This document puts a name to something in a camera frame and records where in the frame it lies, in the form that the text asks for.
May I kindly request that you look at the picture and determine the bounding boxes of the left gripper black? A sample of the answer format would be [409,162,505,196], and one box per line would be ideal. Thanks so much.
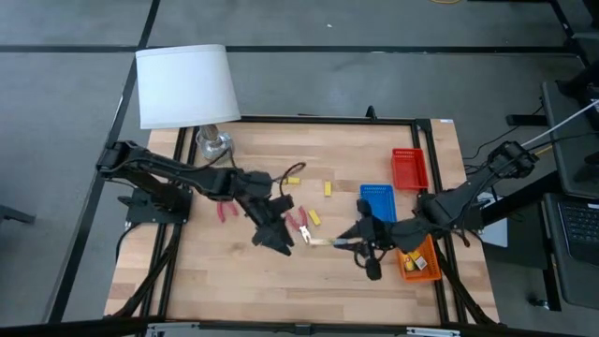
[241,193,296,257]

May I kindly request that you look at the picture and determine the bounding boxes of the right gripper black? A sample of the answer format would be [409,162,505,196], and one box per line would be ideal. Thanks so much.
[333,199,406,256]

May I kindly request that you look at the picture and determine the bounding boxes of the pink-handled pliers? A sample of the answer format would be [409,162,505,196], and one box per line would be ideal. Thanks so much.
[215,200,240,224]
[284,205,313,245]

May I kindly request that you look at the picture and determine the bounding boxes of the blue plastic basket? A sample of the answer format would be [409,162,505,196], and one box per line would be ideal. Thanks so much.
[358,183,399,224]

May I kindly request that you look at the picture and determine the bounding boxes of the orange plastic basket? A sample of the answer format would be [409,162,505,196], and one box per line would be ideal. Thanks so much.
[396,233,443,284]

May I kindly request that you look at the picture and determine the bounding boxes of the red plastic basket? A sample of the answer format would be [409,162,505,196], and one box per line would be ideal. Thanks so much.
[390,147,431,191]

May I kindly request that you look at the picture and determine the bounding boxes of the white paper sheet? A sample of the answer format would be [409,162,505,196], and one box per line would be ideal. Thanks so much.
[480,191,510,248]

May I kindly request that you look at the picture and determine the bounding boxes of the table lamp white shade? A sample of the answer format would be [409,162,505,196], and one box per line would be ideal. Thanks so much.
[135,43,242,165]

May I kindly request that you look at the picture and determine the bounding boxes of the black desk foot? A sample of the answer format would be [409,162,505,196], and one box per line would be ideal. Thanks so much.
[504,113,548,127]

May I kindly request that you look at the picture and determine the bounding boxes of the black laptop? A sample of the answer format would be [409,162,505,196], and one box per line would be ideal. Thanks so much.
[542,191,599,311]

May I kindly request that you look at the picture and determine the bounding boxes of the dark grey desk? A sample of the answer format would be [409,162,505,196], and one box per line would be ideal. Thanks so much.
[541,79,599,200]

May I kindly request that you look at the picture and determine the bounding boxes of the black stand foot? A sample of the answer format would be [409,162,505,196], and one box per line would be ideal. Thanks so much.
[0,204,37,226]

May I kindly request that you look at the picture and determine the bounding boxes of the black office chair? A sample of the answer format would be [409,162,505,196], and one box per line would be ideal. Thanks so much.
[554,58,599,121]

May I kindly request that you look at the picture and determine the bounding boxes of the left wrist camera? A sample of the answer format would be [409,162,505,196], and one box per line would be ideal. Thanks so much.
[272,194,296,217]

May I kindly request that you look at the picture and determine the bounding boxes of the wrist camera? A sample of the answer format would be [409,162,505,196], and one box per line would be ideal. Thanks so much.
[364,256,383,282]
[272,194,296,217]

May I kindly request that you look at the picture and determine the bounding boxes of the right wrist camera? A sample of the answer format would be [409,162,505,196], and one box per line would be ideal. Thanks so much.
[364,256,383,282]

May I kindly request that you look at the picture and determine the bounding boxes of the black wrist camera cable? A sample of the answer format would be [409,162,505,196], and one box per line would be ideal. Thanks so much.
[279,161,308,198]

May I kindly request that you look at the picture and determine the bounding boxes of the black aluminium table frame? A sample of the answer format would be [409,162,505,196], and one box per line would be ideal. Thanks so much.
[105,114,500,329]

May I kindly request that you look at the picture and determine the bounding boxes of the silver metal bracket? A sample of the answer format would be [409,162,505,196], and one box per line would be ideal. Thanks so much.
[405,326,462,337]
[144,321,202,337]

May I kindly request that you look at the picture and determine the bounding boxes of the white cable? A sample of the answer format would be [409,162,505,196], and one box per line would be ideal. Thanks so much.
[519,98,599,149]

